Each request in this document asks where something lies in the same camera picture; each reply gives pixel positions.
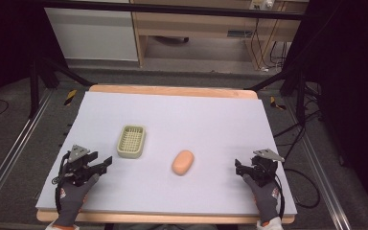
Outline yellow black floor tape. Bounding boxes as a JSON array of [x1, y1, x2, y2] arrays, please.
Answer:
[[63, 89, 78, 106], [269, 96, 288, 111]]

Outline orange bread roll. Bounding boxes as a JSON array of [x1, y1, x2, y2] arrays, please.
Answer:
[[171, 149, 196, 176]]

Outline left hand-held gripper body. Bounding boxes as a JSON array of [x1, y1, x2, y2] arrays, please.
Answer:
[[60, 144, 100, 188]]

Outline person's right hand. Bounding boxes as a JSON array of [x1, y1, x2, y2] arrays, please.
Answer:
[[242, 173, 283, 226]]

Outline aluminium floor rail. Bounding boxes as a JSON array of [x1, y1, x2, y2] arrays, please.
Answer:
[[284, 98, 344, 230], [0, 89, 55, 222]]

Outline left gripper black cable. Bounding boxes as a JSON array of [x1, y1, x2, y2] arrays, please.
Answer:
[[51, 152, 72, 214]]

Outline person's left hand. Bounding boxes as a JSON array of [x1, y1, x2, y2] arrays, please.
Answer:
[[55, 172, 101, 226]]

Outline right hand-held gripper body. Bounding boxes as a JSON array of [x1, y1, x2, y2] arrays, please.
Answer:
[[250, 148, 286, 188]]

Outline cables under desk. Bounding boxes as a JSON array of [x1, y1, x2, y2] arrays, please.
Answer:
[[249, 18, 289, 71]]

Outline black curtain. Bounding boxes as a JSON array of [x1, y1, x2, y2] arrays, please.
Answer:
[[0, 0, 66, 111], [284, 0, 368, 221]]

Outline white cabinet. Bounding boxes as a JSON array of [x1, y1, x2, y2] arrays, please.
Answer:
[[44, 7, 139, 62]]

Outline white power strip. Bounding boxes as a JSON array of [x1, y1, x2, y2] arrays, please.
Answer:
[[249, 0, 276, 11]]

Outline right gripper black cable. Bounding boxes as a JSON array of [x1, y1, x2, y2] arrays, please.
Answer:
[[258, 162, 286, 222]]

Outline wooden desk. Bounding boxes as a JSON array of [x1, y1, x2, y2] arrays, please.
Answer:
[[129, 0, 311, 71]]

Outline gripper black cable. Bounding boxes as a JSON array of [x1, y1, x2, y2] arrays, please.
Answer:
[[51, 152, 72, 214], [258, 162, 286, 222]]

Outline black metal frame bar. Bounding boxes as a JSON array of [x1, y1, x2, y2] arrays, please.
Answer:
[[41, 0, 305, 21]]

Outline black metal stand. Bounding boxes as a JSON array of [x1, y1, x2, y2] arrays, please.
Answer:
[[28, 57, 94, 120], [243, 67, 309, 127]]

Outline white table mat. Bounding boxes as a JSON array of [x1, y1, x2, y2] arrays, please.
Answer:
[[35, 91, 298, 218]]

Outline pale green soap dish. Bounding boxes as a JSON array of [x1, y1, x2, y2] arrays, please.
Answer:
[[116, 125, 147, 159]]

